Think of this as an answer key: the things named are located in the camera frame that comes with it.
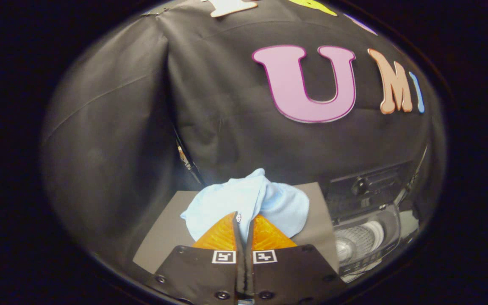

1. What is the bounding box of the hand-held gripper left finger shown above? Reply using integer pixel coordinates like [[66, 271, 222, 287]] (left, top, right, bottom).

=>
[[150, 212, 247, 303]]

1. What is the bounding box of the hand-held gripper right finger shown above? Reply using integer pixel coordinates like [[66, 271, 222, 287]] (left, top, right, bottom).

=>
[[244, 214, 348, 303]]

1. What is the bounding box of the light blue garment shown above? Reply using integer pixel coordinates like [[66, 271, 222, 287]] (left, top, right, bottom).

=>
[[180, 168, 310, 243]]

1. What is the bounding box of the grey washing machine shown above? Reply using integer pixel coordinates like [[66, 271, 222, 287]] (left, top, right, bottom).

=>
[[333, 203, 420, 283]]

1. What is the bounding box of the dark cabinet with beige door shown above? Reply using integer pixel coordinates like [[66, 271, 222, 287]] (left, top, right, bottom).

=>
[[133, 182, 340, 275]]

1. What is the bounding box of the black backdrop cloth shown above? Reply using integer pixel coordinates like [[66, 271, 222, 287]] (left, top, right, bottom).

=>
[[41, 0, 446, 272]]

